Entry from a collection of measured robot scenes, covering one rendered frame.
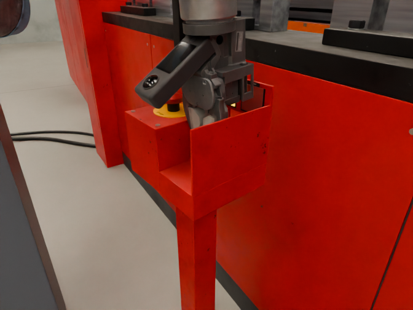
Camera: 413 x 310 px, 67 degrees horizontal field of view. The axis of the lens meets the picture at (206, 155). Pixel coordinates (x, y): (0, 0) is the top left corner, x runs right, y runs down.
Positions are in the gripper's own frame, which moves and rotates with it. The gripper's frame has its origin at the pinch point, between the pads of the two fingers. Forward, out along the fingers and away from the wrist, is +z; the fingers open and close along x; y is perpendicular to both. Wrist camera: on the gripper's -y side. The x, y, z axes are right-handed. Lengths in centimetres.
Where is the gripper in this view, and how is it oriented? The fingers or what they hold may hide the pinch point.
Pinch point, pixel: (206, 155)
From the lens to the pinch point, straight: 50.5
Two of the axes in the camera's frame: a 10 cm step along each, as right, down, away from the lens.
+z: 0.6, 8.6, 5.1
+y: 7.7, -3.7, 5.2
